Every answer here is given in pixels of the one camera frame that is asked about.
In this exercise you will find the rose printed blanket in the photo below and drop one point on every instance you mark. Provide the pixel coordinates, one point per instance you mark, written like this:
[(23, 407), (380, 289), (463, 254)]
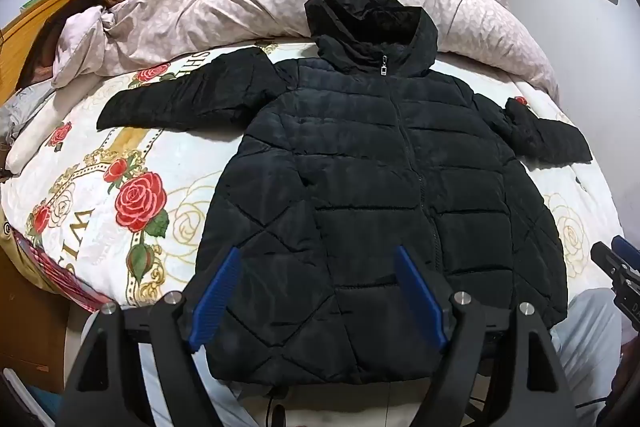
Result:
[(100, 167)]

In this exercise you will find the pink patterned duvet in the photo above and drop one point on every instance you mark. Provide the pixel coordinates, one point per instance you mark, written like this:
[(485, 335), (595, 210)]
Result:
[(225, 7)]

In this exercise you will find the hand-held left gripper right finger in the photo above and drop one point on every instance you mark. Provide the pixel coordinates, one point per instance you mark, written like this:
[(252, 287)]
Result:
[(420, 302)]

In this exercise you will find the grey pillow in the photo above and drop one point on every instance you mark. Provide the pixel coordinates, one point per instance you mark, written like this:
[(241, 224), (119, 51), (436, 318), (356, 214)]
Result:
[(25, 107)]

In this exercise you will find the person's light trousers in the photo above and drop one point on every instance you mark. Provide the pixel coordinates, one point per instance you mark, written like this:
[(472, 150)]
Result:
[(585, 347)]

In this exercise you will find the green box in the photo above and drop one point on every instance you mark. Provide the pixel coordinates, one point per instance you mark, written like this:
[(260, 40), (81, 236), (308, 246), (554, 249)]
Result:
[(35, 2)]

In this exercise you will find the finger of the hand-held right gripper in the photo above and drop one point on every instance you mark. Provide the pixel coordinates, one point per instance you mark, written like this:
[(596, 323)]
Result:
[(628, 248), (606, 259)]

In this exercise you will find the brown fleece blanket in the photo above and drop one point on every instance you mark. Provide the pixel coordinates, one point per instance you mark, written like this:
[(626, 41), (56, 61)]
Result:
[(45, 42)]

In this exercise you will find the black hooded puffer jacket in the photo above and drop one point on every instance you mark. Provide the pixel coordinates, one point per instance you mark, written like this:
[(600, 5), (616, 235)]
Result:
[(360, 157)]

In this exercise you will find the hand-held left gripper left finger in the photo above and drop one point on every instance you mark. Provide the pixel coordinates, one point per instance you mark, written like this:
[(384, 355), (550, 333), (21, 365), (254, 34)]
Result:
[(215, 302)]

